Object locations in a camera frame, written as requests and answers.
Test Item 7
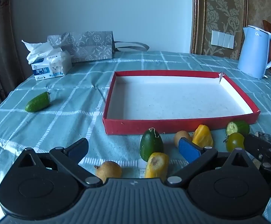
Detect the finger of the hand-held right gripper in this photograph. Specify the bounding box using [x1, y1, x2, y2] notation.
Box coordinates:
[254, 132, 271, 143]
[244, 133, 271, 167]

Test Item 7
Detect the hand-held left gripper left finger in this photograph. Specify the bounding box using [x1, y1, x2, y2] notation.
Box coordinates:
[13, 138, 103, 187]

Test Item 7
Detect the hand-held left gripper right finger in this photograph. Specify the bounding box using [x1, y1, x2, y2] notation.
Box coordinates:
[167, 138, 258, 188]

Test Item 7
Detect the brown longan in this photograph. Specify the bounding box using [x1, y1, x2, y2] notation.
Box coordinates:
[94, 161, 122, 184]
[174, 131, 192, 148]

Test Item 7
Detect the yellow pepper piece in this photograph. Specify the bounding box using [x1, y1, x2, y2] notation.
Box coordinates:
[192, 125, 214, 148]
[144, 152, 170, 181]

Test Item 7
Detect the short green cucumber piece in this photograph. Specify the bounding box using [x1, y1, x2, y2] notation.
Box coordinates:
[226, 120, 250, 137]

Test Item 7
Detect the green tomato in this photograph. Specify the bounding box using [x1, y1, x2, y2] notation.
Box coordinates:
[224, 133, 245, 153]

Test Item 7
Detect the pointed green cucumber piece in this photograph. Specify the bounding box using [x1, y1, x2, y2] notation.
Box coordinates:
[140, 127, 164, 162]

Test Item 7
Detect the red cardboard tray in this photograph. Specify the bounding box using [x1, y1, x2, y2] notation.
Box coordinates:
[103, 70, 261, 135]

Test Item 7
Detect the green checked tablecloth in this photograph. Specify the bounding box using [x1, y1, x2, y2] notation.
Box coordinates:
[0, 51, 271, 224]

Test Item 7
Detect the long green cucumber piece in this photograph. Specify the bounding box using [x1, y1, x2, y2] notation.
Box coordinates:
[25, 91, 51, 113]

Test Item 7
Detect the light blue electric kettle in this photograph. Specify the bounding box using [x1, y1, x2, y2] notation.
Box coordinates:
[237, 25, 271, 80]

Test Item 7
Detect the tissue pack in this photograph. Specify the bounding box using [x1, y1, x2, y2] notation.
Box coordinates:
[21, 40, 72, 82]

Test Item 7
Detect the grey patterned bag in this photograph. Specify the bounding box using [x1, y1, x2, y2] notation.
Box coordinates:
[47, 30, 150, 63]

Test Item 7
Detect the white wall switch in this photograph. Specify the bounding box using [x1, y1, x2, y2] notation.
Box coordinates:
[211, 30, 235, 49]

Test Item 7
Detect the wooden wall panel frame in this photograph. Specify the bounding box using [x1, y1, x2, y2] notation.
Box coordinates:
[190, 0, 249, 60]

